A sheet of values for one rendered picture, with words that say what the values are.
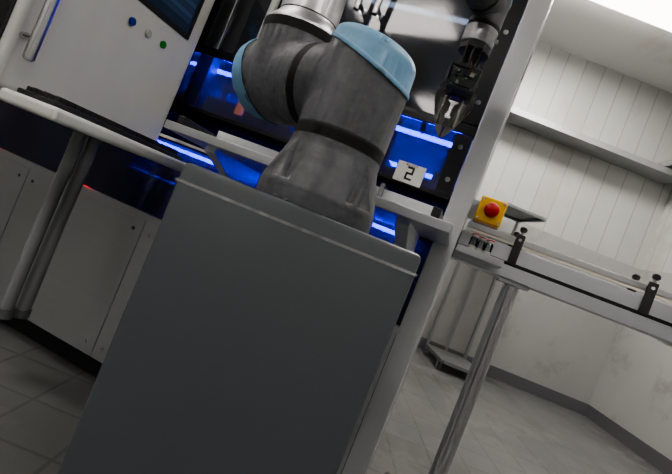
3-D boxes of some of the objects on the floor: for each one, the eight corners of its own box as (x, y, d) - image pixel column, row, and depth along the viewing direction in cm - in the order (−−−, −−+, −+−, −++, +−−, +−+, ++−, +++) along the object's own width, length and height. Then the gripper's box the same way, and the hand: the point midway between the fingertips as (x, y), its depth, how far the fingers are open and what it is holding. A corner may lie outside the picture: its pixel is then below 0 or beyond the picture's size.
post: (325, 515, 130) (583, -136, 134) (344, 527, 128) (604, -133, 133) (319, 528, 123) (590, -156, 128) (339, 539, 122) (612, -154, 127)
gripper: (458, 32, 97) (421, 122, 97) (498, 45, 95) (461, 136, 96) (454, 49, 106) (420, 132, 106) (491, 61, 104) (457, 145, 104)
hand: (441, 132), depth 104 cm, fingers closed
